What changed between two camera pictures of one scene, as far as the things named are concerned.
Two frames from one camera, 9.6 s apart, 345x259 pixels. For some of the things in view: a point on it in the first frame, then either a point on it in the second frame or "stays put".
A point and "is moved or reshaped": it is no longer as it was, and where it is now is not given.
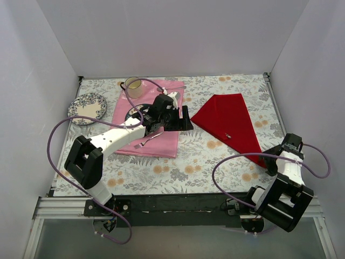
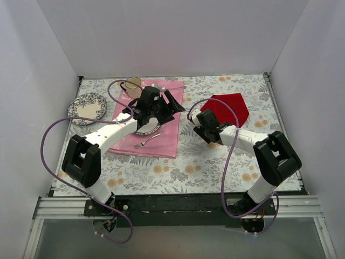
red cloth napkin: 227,115 is moved or reshaped
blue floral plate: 89,105 stays put
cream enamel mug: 134,89 stays put
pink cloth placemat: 160,144 stays put
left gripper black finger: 184,124 -> 174,105
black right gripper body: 270,161 -> 204,133
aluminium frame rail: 64,208 stays put
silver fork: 141,144 stays put
